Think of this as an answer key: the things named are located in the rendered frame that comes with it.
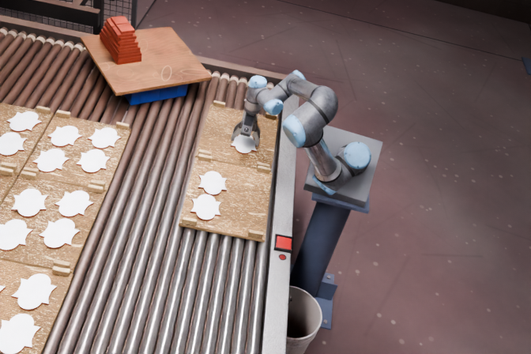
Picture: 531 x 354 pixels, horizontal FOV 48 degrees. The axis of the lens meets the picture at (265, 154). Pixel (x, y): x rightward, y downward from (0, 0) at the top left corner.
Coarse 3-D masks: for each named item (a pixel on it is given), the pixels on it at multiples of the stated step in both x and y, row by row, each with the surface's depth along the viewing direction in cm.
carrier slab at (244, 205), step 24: (216, 168) 263; (240, 168) 266; (192, 192) 249; (240, 192) 255; (264, 192) 258; (192, 216) 239; (216, 216) 242; (240, 216) 245; (264, 216) 247; (264, 240) 237
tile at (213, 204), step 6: (192, 198) 245; (198, 198) 246; (204, 198) 246; (210, 198) 247; (198, 204) 243; (204, 204) 244; (210, 204) 245; (216, 204) 245; (192, 210) 240; (198, 210) 241; (204, 210) 241; (210, 210) 242; (216, 210) 243; (198, 216) 239; (204, 216) 239; (210, 216) 240
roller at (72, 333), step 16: (144, 128) 278; (144, 144) 269; (128, 176) 251; (128, 192) 246; (112, 224) 230; (96, 256) 218; (96, 272) 213; (80, 304) 201; (80, 320) 198; (64, 336) 193; (64, 352) 188
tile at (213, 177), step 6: (210, 174) 258; (216, 174) 259; (204, 180) 255; (210, 180) 255; (216, 180) 256; (222, 180) 257; (198, 186) 251; (204, 186) 252; (210, 186) 252; (216, 186) 253; (222, 186) 254; (210, 192) 250; (216, 192) 251
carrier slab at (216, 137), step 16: (224, 112) 295; (240, 112) 298; (208, 128) 284; (224, 128) 286; (272, 128) 293; (208, 144) 275; (224, 144) 277; (272, 144) 284; (224, 160) 268; (240, 160) 270; (256, 160) 273; (272, 160) 275
